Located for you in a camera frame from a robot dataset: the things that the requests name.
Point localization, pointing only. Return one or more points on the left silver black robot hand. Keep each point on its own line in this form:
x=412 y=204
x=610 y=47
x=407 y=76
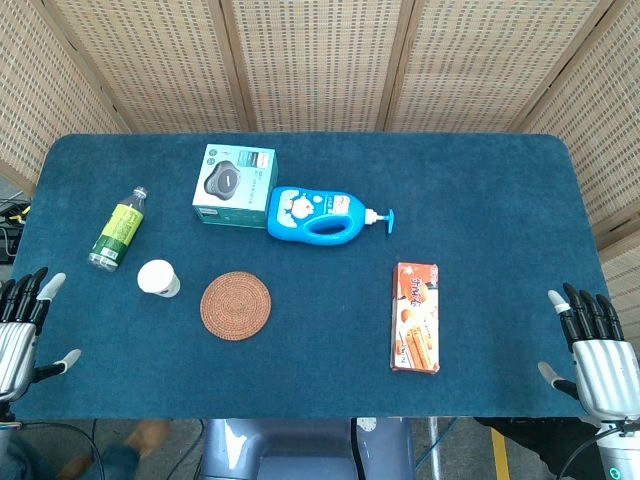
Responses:
x=15 y=340

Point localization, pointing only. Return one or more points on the teal white product box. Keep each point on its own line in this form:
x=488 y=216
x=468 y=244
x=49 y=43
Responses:
x=232 y=187

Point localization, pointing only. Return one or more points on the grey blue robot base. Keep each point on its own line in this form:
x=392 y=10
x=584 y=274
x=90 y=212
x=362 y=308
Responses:
x=307 y=450

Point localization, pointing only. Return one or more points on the orange biscuit stick box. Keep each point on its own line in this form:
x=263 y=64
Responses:
x=416 y=320

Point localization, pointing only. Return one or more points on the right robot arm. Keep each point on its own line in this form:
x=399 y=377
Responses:
x=617 y=452

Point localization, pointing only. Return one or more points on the round brown woven coaster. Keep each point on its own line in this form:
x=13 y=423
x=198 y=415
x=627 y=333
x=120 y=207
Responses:
x=235 y=306

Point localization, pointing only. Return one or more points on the brown shoe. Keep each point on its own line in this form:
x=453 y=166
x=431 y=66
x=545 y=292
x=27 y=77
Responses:
x=149 y=435

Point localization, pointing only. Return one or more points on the green label plastic bottle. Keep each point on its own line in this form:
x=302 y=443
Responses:
x=117 y=230

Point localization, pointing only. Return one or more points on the blue pump detergent bottle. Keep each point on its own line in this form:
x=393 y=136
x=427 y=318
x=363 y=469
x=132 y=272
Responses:
x=312 y=217

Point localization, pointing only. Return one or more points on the white paper cup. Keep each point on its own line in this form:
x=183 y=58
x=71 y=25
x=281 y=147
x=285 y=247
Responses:
x=157 y=279

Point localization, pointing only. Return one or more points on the blue felt table mat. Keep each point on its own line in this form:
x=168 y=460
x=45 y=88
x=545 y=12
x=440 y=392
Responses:
x=320 y=280

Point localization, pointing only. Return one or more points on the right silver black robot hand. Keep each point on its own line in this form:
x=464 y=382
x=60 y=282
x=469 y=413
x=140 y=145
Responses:
x=597 y=360

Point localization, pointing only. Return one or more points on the bamboo folding screen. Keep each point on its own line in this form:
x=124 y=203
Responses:
x=320 y=65

